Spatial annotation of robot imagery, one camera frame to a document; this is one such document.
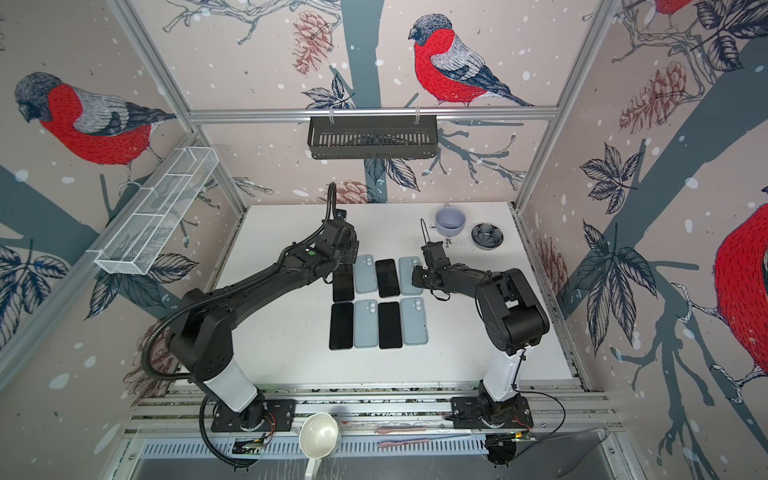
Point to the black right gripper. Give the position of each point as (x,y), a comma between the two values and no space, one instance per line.
(418,278)

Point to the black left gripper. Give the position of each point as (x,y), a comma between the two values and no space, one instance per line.
(352,250)

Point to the black phone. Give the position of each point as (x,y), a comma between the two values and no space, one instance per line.
(343,289)
(389,326)
(387,278)
(341,336)

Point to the pale blue phone case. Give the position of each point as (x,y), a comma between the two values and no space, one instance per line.
(364,274)
(406,267)

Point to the white phone case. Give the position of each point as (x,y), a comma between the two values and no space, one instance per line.
(413,318)

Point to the light blue phone case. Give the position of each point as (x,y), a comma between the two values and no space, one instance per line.
(365,328)

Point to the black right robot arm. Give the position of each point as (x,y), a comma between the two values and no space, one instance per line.
(514,321)

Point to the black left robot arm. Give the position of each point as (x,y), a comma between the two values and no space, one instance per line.
(200,332)

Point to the lavender cup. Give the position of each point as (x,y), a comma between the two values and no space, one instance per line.
(449,221)

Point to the dark grey small bowl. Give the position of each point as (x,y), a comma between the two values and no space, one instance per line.
(486,236)

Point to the white ladle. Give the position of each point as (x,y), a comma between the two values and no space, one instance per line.
(318,438)

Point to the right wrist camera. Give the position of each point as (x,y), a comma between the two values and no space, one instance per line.
(435,256)

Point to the black hanging wire basket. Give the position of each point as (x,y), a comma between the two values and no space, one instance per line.
(373,137)

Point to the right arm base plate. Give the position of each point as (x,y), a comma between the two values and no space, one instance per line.
(482,413)

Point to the red pen on rail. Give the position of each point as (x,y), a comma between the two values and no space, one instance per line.
(408,442)

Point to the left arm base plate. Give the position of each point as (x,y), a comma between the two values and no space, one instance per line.
(276,417)

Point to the white mesh wall shelf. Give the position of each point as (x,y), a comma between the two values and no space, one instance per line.
(141,238)

